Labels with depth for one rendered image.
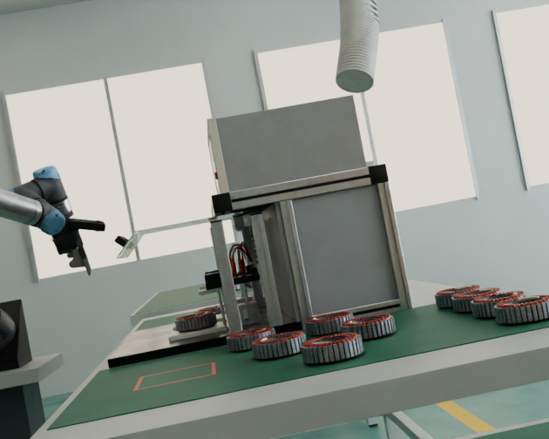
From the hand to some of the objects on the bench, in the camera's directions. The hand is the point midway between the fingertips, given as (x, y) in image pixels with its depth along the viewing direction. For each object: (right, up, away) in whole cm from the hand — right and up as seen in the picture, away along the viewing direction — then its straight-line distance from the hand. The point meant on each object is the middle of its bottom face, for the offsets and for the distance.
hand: (90, 268), depth 252 cm
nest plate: (+39, -15, -40) cm, 58 cm away
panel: (+63, -10, -26) cm, 69 cm away
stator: (+38, -14, -40) cm, 57 cm away
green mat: (+66, -11, -91) cm, 113 cm away
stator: (+79, -8, -91) cm, 121 cm away
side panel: (+80, -9, -57) cm, 99 cm away
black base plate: (+40, -17, -28) cm, 52 cm away
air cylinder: (+53, -12, -39) cm, 67 cm away
